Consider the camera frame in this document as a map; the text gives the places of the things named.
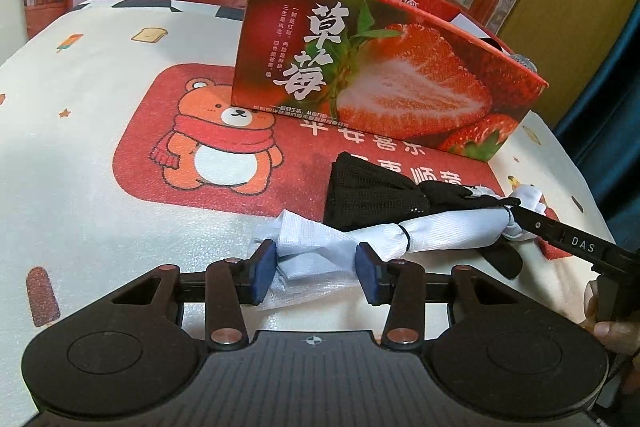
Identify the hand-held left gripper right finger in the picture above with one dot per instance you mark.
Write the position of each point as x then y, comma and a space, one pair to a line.
367, 272

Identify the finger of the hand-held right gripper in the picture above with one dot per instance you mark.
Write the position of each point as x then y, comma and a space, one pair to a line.
565, 237

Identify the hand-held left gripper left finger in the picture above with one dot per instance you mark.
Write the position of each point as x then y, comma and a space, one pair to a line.
264, 272

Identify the black mesh cloth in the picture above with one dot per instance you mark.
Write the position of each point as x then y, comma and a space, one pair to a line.
365, 192

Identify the white cloth bundle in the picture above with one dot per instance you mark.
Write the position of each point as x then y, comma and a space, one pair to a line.
450, 232

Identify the red strawberry print box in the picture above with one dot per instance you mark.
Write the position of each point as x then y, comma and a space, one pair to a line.
400, 72

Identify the grey soft item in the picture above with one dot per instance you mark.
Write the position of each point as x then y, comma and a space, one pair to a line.
522, 61

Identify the person's right hand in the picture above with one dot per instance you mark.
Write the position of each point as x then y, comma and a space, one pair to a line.
615, 337

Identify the dark blue curtain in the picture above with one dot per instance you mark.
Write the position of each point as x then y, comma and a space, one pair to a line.
600, 107

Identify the bear print table mat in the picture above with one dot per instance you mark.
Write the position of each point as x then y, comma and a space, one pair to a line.
100, 157

